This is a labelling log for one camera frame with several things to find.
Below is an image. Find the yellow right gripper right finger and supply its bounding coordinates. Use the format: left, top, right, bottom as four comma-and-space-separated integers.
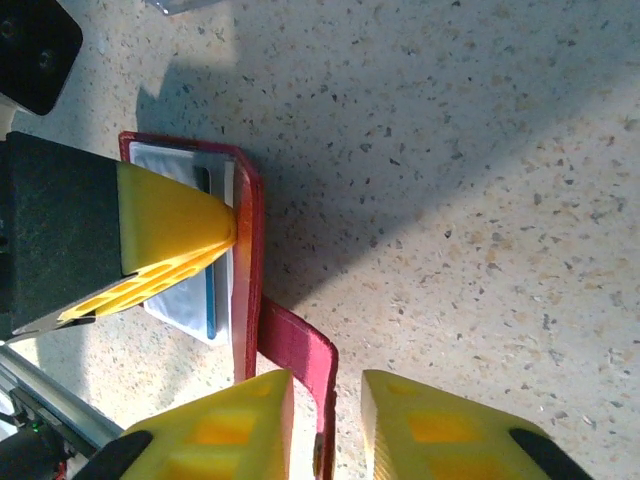
360, 369, 596, 480

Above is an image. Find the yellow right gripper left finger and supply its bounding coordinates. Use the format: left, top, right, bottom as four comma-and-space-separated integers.
85, 369, 295, 480

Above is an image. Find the red tray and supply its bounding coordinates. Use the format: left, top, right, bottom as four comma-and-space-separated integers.
118, 130, 340, 480

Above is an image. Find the blue credit card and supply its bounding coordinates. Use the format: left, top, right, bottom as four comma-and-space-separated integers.
144, 0, 224, 17

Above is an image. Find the wide aluminium frame beam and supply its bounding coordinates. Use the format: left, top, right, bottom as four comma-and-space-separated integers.
0, 343, 125, 454

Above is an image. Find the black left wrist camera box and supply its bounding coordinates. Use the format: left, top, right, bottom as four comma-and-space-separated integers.
0, 0, 84, 117

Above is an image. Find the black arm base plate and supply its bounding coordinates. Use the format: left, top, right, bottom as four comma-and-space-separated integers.
0, 389, 69, 480

